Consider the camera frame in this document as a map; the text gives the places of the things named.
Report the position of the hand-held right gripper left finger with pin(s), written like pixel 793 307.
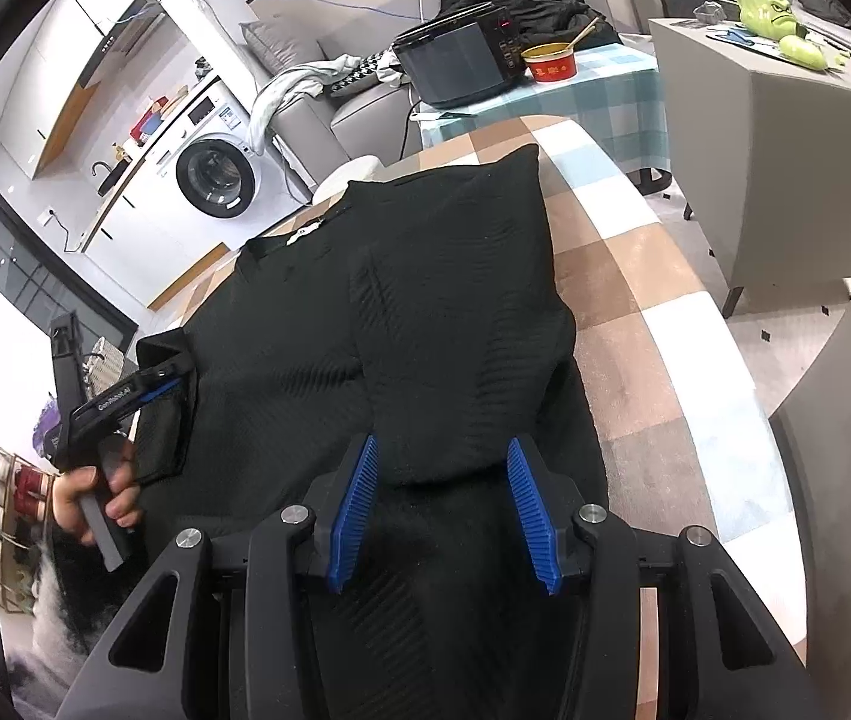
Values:
pixel 354 514

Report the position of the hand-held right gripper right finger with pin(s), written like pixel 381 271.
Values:
pixel 534 517

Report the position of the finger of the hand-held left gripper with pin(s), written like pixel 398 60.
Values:
pixel 169 371
pixel 165 391

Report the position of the black knit sweater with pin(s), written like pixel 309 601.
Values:
pixel 433 300

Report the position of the person's left forearm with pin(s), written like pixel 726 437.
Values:
pixel 73 615

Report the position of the person's left hand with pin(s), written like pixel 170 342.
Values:
pixel 125 495

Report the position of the black glass door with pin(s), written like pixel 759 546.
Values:
pixel 28 270

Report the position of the kitchen counter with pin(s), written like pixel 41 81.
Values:
pixel 133 172

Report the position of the white washing machine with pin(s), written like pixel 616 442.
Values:
pixel 215 172

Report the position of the checkered blanket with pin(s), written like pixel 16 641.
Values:
pixel 620 277

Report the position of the white round cushion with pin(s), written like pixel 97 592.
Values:
pixel 350 172

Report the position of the white grey garment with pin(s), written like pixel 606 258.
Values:
pixel 283 94

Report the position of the white kitchen cabinets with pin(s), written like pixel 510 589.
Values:
pixel 73 75

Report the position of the grey pillow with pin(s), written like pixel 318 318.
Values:
pixel 275 45

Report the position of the black range hood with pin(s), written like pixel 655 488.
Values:
pixel 129 22

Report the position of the houndstooth cushion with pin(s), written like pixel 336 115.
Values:
pixel 358 75

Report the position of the teal checkered tablecloth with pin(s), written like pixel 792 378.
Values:
pixel 605 105

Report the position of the grey side cabinet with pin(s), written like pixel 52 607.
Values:
pixel 785 165

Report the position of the red bowl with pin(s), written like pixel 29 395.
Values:
pixel 549 67

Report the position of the wooden chopsticks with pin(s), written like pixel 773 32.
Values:
pixel 582 34

